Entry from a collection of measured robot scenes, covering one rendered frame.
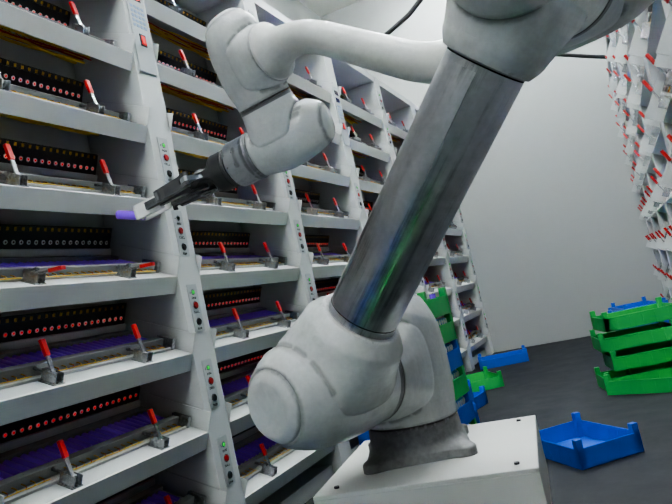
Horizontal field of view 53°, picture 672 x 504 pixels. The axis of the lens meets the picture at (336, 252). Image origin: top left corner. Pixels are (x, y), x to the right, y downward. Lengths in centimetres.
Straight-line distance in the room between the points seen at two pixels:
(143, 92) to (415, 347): 109
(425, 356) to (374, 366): 20
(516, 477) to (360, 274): 35
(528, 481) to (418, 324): 29
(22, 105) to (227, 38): 52
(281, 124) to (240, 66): 12
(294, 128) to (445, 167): 44
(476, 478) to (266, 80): 71
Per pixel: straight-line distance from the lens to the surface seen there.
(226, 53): 120
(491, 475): 100
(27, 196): 146
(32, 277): 143
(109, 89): 192
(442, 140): 81
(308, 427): 91
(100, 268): 161
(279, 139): 120
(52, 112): 159
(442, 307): 201
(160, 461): 161
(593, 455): 203
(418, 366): 107
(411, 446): 111
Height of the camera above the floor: 57
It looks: 5 degrees up
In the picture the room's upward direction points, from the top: 12 degrees counter-clockwise
